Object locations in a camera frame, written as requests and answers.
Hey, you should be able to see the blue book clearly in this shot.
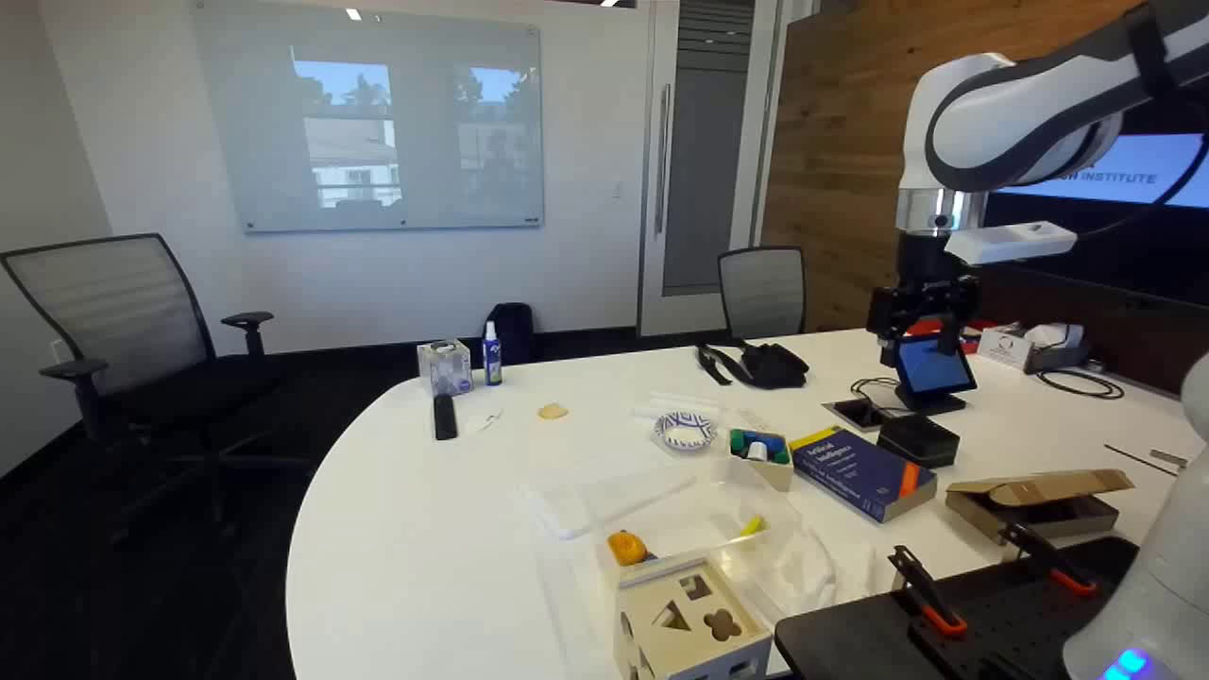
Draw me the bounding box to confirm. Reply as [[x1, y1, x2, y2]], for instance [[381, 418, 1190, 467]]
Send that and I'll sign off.
[[789, 426, 941, 526]]

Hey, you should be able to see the small black box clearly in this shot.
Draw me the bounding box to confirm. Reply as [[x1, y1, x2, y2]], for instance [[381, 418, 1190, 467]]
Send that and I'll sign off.
[[875, 413, 964, 471]]

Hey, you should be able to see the black looped cable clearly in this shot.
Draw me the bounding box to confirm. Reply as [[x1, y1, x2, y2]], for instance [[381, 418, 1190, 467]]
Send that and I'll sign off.
[[1035, 361, 1128, 405]]

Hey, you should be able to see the dark device with white box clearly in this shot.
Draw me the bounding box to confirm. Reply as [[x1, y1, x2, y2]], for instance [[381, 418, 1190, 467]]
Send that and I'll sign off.
[[978, 318, 1094, 379]]

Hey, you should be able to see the clear wipes container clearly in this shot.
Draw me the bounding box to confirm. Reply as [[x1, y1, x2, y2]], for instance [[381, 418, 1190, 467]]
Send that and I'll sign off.
[[414, 336, 476, 400]]

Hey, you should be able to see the white framed glass door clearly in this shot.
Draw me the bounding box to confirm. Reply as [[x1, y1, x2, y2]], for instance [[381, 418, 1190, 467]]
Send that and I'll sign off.
[[638, 0, 787, 339]]

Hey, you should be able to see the grey metal tray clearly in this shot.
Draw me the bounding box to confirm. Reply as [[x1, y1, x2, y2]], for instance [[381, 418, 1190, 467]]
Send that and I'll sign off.
[[941, 486, 1122, 548]]

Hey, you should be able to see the brown cardboard piece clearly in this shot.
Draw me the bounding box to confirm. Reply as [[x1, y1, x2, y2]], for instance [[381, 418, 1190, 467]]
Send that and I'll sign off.
[[944, 466, 1138, 514]]

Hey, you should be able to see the black clamp with orange tips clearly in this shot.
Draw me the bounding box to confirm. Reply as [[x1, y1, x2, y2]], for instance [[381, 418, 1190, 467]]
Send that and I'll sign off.
[[998, 516, 1103, 602], [882, 539, 975, 642]]

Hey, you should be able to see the wooden shape sorter box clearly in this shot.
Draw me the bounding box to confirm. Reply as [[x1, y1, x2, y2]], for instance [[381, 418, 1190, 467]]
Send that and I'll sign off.
[[613, 551, 775, 680]]

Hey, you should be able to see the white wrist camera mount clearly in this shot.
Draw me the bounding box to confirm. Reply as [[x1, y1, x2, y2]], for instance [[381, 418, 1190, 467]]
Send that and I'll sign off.
[[941, 218, 1080, 269]]

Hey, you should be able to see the grey mesh office chair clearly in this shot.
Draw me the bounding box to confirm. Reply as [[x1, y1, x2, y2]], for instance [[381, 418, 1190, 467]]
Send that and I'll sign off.
[[714, 243, 807, 344]]

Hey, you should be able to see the black mesh office chair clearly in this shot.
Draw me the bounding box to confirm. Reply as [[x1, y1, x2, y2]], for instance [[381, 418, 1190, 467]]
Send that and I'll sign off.
[[0, 230, 308, 548]]

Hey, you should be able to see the small box with green markers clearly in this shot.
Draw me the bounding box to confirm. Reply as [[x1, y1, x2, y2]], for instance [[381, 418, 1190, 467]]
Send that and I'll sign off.
[[725, 426, 797, 494]]

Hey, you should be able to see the black tablet on stand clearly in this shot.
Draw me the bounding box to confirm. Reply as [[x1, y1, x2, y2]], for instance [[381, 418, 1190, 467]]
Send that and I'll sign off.
[[891, 332, 978, 417]]

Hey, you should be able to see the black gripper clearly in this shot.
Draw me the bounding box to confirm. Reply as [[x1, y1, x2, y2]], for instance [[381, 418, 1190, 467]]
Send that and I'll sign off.
[[863, 274, 986, 370]]

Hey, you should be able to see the thin pen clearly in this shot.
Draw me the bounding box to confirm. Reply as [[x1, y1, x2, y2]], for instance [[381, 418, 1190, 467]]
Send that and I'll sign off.
[[1103, 437, 1190, 478]]

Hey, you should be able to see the clear plastic lid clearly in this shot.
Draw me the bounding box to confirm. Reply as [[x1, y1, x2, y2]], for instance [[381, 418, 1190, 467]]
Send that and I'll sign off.
[[521, 462, 698, 543]]

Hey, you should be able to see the clear plastic container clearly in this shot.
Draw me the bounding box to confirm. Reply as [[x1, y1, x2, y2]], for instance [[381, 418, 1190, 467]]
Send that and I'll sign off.
[[571, 467, 805, 593]]

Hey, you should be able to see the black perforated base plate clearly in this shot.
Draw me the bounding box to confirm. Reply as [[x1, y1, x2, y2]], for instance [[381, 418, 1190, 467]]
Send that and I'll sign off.
[[769, 535, 1143, 680]]

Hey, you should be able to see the blue spray bottle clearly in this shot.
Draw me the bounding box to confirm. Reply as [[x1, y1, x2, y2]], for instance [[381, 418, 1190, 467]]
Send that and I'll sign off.
[[478, 318, 507, 390]]

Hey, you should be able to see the glass wall whiteboard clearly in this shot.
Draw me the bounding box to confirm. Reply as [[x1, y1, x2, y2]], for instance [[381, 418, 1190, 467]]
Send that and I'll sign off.
[[190, 0, 549, 239]]

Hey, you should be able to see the red box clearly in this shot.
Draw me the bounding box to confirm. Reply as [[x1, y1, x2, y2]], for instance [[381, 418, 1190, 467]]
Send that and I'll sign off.
[[904, 315, 1002, 359]]

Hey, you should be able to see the orange block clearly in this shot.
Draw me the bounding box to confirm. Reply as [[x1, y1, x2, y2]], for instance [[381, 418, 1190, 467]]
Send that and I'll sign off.
[[605, 529, 652, 572]]

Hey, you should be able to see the wall mounted tv screen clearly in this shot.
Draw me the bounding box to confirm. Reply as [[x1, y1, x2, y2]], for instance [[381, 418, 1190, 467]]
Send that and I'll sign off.
[[978, 127, 1209, 308]]

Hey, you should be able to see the roll of clear tape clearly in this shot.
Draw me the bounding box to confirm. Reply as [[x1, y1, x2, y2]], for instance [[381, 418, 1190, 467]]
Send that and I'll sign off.
[[649, 409, 716, 462]]

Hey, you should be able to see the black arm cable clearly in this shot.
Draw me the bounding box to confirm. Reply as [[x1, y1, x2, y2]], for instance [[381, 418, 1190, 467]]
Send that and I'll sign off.
[[1076, 117, 1209, 245]]

